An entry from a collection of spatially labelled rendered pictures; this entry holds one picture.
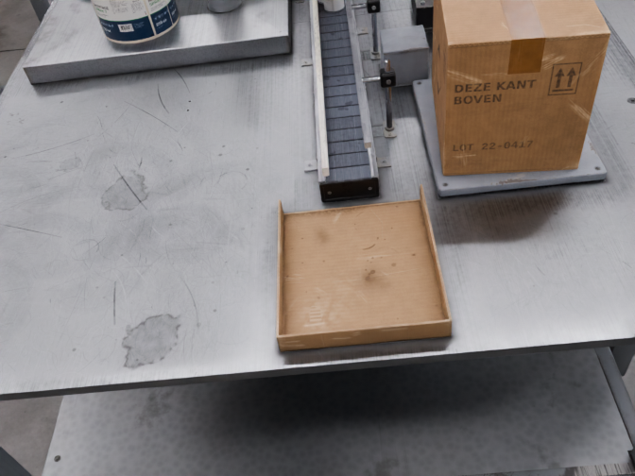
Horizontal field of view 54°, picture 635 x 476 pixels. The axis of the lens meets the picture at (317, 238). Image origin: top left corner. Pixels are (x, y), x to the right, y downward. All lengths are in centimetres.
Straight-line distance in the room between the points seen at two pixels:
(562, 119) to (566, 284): 28
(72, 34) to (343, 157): 92
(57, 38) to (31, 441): 114
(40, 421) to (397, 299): 138
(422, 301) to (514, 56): 41
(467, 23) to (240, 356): 64
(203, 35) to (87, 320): 83
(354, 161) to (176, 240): 36
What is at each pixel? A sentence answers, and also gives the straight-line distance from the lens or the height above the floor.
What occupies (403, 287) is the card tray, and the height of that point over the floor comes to 83.
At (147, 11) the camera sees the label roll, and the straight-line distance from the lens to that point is 169.
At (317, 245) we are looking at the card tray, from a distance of 110.
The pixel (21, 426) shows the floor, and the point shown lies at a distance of 215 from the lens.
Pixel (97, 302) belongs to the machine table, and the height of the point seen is 83.
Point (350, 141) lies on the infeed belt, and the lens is 123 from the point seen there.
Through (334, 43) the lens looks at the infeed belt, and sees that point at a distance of 154.
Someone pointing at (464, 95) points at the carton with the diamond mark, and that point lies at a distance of 109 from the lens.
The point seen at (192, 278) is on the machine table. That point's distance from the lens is 111.
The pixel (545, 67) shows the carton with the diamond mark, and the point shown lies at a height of 107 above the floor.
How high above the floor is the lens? 164
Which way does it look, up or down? 46 degrees down
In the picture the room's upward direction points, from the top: 10 degrees counter-clockwise
